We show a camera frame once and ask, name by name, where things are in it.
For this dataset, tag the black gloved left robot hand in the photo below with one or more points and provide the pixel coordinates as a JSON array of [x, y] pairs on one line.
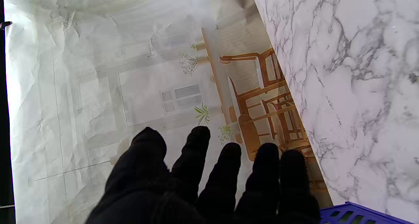
[[183, 191]]

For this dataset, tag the printed room backdrop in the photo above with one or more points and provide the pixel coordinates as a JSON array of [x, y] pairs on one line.
[[131, 70]]

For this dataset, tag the blue perforated file rack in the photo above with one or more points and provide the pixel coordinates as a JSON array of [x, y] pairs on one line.
[[356, 215]]

